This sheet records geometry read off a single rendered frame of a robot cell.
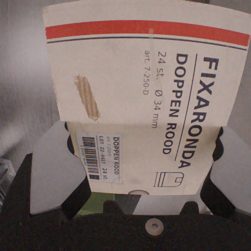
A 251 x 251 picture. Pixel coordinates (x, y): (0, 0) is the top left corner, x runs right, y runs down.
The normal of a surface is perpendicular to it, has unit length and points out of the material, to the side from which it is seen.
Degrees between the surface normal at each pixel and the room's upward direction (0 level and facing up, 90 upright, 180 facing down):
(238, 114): 0
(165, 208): 0
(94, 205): 90
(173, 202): 0
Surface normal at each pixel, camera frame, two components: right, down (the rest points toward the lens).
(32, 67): -0.07, 0.52
